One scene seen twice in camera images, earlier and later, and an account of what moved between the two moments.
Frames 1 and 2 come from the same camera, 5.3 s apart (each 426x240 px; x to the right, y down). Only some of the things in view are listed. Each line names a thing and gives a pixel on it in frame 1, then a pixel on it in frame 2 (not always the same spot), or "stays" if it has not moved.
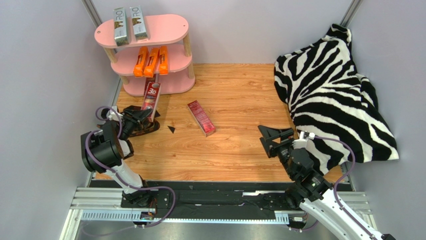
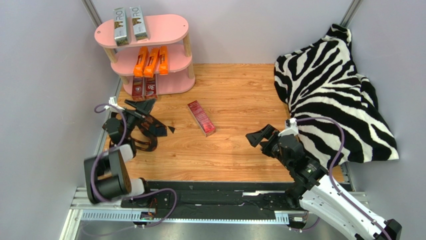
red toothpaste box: (151, 98) to (138, 88)
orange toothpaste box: (163, 60) stays
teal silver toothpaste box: (121, 26) stays
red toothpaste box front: (202, 118) stays
